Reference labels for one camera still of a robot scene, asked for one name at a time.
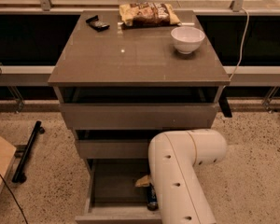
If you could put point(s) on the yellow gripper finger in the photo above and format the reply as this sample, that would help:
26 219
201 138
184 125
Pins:
143 182

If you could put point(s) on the blue pepsi can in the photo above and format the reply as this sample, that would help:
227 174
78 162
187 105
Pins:
152 203

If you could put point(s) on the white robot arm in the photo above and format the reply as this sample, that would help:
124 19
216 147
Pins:
172 157

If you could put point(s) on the grey open bottom drawer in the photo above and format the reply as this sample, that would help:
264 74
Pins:
113 197

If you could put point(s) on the grey middle drawer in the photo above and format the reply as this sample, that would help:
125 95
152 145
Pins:
112 149

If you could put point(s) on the grey top drawer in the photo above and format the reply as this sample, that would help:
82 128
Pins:
138 117

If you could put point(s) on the grey drawer cabinet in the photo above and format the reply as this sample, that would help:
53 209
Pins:
124 66

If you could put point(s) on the black cabinet leg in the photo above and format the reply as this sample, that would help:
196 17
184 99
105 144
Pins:
224 106

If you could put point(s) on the black bar with wheels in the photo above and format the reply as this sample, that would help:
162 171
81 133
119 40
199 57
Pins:
19 176

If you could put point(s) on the white bowl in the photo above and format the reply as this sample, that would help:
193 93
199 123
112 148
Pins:
187 39

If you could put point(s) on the yellow brown chip bag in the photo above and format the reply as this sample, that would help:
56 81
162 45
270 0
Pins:
148 14

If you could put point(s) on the black snack packet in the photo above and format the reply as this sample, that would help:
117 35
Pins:
96 24

